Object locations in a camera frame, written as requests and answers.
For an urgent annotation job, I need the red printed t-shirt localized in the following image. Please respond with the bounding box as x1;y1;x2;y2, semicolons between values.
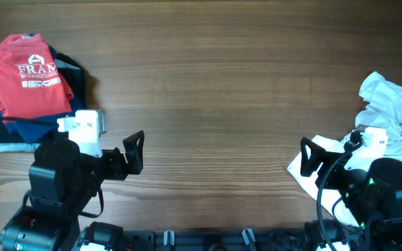
0;33;73;119

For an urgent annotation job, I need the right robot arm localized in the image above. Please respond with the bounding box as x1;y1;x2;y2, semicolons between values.
300;137;402;250

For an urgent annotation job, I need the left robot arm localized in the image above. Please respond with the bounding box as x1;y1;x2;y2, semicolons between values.
0;131;144;250

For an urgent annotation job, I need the white t-shirt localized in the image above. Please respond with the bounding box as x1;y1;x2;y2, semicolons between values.
287;72;402;227

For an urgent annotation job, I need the blue folded shirt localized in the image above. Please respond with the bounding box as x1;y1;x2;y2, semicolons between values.
0;33;86;143

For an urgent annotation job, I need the black folded garment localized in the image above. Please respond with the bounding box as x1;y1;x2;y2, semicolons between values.
2;53;86;144

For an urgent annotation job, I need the light grey folded garment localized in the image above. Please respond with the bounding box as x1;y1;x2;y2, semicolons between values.
0;91;43;153

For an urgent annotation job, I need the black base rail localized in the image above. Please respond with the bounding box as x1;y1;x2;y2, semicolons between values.
75;222;368;251

